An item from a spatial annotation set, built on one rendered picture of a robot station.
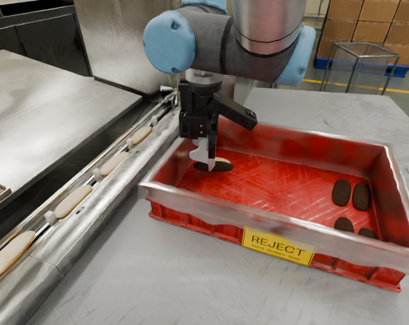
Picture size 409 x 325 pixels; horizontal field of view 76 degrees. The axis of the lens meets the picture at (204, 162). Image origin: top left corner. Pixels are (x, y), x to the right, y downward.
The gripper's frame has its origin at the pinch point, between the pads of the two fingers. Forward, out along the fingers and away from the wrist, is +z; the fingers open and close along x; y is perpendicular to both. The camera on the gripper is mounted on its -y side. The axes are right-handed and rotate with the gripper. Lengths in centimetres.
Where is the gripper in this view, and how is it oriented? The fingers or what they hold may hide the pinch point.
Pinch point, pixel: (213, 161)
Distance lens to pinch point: 63.8
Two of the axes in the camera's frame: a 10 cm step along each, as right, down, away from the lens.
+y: -10.0, -0.4, 0.6
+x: -0.8, 6.1, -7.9
